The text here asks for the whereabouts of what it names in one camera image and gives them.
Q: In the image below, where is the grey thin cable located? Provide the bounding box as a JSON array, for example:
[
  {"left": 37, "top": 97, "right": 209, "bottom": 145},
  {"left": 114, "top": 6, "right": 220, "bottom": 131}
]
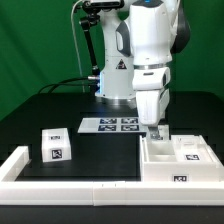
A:
[{"left": 70, "top": 0, "right": 86, "bottom": 94}]

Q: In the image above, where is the white cabinet top block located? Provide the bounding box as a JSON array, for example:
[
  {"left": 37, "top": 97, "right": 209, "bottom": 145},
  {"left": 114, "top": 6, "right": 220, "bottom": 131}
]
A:
[{"left": 41, "top": 128, "right": 72, "bottom": 162}]

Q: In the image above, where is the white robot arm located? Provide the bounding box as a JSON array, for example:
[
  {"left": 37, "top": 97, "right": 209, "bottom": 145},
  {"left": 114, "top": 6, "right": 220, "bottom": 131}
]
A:
[{"left": 84, "top": 0, "right": 190, "bottom": 139}]

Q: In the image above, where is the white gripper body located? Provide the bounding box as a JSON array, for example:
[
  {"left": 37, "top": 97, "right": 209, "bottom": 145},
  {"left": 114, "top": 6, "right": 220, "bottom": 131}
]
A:
[{"left": 136, "top": 89, "right": 170, "bottom": 127}]

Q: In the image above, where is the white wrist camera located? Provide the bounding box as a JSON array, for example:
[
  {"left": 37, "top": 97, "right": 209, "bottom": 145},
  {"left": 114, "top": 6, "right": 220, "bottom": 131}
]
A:
[{"left": 132, "top": 67, "right": 171, "bottom": 91}]

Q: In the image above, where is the black cable bundle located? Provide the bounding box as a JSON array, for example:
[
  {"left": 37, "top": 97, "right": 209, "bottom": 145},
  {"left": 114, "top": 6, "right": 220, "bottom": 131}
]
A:
[{"left": 38, "top": 77, "right": 101, "bottom": 95}]

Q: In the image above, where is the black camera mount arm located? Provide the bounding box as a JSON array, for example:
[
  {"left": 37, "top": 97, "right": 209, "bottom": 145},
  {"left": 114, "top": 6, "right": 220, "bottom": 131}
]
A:
[{"left": 79, "top": 0, "right": 125, "bottom": 81}]

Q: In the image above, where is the white cabinet door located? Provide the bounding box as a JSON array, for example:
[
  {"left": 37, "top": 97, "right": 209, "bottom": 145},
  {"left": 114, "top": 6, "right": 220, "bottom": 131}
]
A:
[
  {"left": 171, "top": 135, "right": 212, "bottom": 163},
  {"left": 148, "top": 125, "right": 169, "bottom": 141}
]

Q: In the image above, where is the white marker base plate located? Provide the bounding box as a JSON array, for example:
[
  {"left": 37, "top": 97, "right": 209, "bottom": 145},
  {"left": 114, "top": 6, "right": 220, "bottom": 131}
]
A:
[{"left": 78, "top": 117, "right": 147, "bottom": 133}]

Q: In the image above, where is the white cabinet body box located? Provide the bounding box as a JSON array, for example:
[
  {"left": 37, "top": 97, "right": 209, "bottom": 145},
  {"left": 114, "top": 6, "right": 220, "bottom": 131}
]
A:
[{"left": 140, "top": 137, "right": 224, "bottom": 182}]

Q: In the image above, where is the white U-shaped boundary frame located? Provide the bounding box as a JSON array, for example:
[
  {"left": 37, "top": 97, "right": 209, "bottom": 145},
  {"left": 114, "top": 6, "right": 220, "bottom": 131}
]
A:
[{"left": 0, "top": 146, "right": 224, "bottom": 206}]

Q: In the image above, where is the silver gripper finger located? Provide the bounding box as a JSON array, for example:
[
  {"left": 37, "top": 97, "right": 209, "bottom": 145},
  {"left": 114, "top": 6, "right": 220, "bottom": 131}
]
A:
[{"left": 149, "top": 127, "right": 160, "bottom": 140}]

